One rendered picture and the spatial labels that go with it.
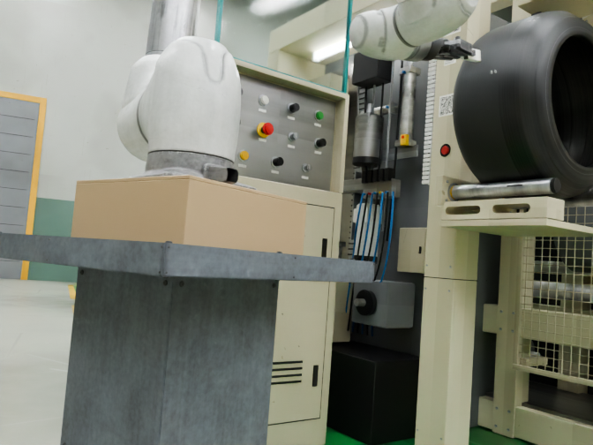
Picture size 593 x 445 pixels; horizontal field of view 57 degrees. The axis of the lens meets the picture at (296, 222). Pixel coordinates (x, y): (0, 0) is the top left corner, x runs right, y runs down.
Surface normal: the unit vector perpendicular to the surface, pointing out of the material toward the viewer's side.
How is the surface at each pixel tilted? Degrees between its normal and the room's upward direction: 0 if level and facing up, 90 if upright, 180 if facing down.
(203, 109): 90
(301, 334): 90
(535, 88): 93
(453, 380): 90
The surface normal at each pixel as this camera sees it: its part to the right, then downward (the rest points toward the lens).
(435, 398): -0.80, -0.10
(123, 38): 0.39, -0.04
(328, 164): 0.59, -0.01
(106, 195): -0.59, -0.10
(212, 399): 0.80, 0.02
